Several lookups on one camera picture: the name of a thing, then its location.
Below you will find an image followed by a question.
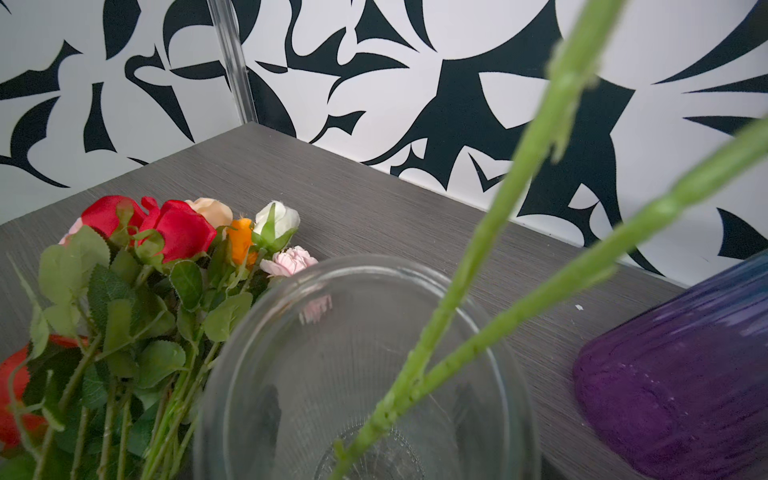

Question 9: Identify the clear glass vase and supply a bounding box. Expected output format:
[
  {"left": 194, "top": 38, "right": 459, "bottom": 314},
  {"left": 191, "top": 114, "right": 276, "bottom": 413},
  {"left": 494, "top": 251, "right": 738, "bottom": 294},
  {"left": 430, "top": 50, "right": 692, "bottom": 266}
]
[{"left": 192, "top": 255, "right": 541, "bottom": 479}]

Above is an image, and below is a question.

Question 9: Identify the pink peony flower stem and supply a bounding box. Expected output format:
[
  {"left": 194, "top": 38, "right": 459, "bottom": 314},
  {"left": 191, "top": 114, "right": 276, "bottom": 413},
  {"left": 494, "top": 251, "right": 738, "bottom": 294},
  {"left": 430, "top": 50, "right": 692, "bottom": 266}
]
[{"left": 323, "top": 1, "right": 767, "bottom": 479}]

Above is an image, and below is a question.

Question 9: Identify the purple blue glass vase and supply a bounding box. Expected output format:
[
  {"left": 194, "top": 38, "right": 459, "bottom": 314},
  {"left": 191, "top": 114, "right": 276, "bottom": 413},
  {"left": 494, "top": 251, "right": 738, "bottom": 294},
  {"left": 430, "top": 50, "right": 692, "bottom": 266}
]
[{"left": 573, "top": 253, "right": 767, "bottom": 479}]

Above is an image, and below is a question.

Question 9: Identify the mixed artificial flower bouquet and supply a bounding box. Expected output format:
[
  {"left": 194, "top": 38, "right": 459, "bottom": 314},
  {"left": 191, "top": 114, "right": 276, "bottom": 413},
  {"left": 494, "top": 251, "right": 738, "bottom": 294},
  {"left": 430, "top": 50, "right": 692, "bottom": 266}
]
[{"left": 1, "top": 195, "right": 315, "bottom": 479}]

